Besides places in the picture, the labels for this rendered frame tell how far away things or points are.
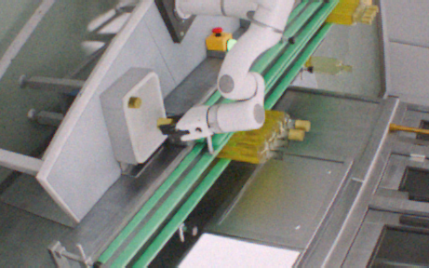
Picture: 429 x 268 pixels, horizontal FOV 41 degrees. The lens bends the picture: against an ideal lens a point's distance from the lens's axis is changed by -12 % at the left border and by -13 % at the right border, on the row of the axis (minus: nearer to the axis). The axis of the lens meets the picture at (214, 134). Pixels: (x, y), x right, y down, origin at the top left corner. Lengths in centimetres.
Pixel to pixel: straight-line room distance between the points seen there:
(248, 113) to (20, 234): 98
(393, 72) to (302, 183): 650
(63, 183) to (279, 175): 76
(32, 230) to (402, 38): 669
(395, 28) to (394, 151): 600
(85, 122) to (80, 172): 14
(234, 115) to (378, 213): 63
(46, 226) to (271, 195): 78
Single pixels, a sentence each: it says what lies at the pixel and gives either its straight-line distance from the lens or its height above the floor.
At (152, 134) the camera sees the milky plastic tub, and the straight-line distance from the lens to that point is 196.
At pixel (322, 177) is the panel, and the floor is 124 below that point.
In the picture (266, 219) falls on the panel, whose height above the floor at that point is 114.
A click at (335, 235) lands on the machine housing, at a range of 187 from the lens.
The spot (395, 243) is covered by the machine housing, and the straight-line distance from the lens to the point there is 190.
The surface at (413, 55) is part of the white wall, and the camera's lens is 830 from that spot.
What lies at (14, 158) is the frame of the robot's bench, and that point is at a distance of 184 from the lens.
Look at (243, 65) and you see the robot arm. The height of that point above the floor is 118.
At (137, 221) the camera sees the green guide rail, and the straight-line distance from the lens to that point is 177.
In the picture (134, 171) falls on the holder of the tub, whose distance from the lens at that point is 193.
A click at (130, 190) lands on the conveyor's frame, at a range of 186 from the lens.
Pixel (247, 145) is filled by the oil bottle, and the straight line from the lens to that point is 201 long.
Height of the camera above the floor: 185
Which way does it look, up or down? 27 degrees down
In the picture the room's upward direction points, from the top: 99 degrees clockwise
